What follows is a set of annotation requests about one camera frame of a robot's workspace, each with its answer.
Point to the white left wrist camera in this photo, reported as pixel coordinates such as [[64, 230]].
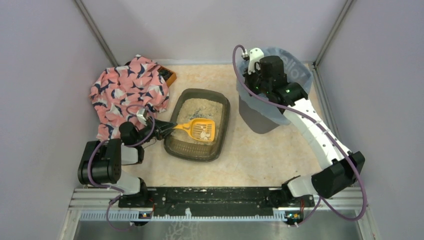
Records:
[[144, 117]]

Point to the grey ribbed trash bin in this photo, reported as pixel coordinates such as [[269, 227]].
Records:
[[258, 123]]

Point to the beige cat litter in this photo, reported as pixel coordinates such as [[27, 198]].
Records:
[[198, 108]]

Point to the light blue bin liner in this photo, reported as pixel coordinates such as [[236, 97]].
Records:
[[296, 72]]

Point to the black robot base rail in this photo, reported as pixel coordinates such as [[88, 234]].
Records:
[[217, 203]]

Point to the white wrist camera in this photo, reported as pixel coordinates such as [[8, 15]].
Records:
[[144, 117], [253, 56]]

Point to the dark translucent litter box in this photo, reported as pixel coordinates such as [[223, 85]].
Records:
[[198, 151]]

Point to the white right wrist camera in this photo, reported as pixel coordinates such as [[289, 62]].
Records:
[[253, 56]]

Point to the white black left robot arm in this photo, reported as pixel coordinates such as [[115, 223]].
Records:
[[102, 161]]

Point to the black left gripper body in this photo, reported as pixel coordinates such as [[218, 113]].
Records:
[[158, 129]]

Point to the orange box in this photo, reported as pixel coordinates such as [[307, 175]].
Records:
[[168, 75]]

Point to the pink patterned cloth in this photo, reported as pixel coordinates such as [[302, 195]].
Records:
[[120, 91]]

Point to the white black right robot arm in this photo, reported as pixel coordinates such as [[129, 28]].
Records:
[[266, 75]]

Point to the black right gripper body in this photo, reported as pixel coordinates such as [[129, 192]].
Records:
[[251, 78]]

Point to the yellow litter scoop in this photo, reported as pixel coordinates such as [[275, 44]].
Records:
[[199, 129]]

